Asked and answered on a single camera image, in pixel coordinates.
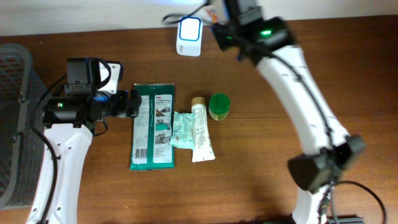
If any light green wipes pack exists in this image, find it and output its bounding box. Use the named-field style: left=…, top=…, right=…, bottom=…
left=170, top=111, right=195, bottom=150

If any orange snack packet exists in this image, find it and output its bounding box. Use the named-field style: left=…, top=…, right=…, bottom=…
left=205, top=8, right=219, bottom=24

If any grey plastic mesh basket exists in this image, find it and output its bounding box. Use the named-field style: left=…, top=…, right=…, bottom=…
left=1, top=44, right=47, bottom=210

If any green lid jar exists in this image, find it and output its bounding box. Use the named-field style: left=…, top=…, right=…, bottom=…
left=209, top=93, right=230, bottom=121

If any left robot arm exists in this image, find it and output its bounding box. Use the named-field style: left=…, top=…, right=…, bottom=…
left=27, top=57, right=142, bottom=223

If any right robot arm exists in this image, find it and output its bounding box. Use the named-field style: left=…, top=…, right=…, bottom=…
left=210, top=1, right=366, bottom=223

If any black right camera cable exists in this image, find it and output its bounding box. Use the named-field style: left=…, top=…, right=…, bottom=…
left=161, top=0, right=388, bottom=224

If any white barcode scanner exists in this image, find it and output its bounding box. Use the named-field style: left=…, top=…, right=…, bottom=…
left=176, top=16, right=203, bottom=57

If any white cream tube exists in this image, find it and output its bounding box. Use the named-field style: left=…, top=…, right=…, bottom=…
left=192, top=97, right=215, bottom=162

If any green glove package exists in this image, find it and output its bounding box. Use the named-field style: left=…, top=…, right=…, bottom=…
left=130, top=83, right=175, bottom=171

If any black left camera cable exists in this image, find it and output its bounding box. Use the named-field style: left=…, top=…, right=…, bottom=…
left=29, top=74, right=68, bottom=224

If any black camera cable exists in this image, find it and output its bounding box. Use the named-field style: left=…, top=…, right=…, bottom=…
left=161, top=0, right=388, bottom=224
left=29, top=74, right=68, bottom=224

